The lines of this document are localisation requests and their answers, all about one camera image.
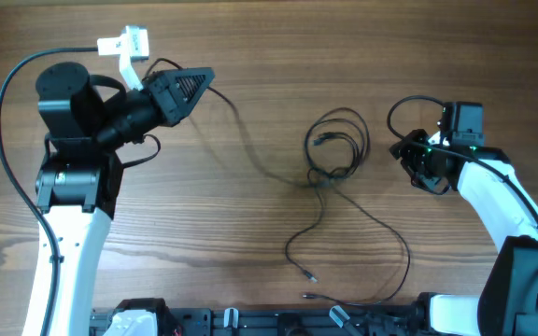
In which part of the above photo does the thin black usb cable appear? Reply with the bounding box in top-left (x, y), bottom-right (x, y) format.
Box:
top-left (143, 57), bottom-right (331, 285)

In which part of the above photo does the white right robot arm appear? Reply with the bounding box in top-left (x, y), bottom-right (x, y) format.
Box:
top-left (389, 102), bottom-right (538, 335)

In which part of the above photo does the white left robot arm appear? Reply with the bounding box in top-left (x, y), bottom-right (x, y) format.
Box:
top-left (22, 62), bottom-right (215, 335)

